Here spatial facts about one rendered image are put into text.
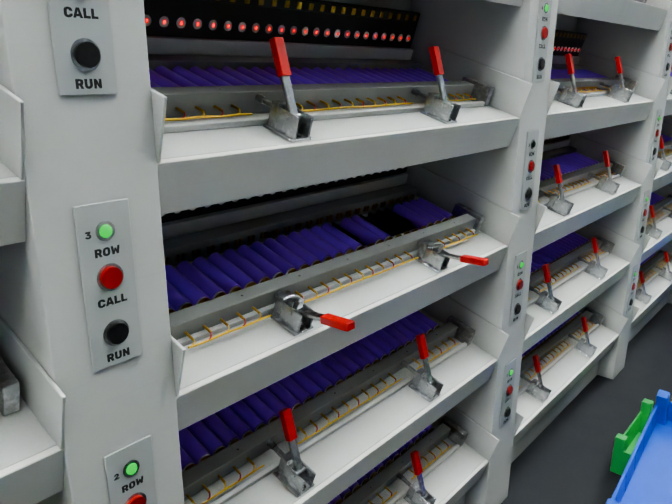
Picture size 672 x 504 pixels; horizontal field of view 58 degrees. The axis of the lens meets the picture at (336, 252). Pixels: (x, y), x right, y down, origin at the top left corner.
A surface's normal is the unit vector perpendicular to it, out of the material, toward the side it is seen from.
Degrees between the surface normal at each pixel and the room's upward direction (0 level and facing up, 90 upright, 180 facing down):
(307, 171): 108
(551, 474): 0
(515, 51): 90
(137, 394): 90
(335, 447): 18
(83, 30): 90
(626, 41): 90
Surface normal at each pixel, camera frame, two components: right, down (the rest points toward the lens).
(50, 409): -0.66, 0.22
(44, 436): 0.23, -0.85
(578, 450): 0.00, -0.96
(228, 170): 0.72, 0.47
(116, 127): 0.75, 0.19
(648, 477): -0.22, -0.82
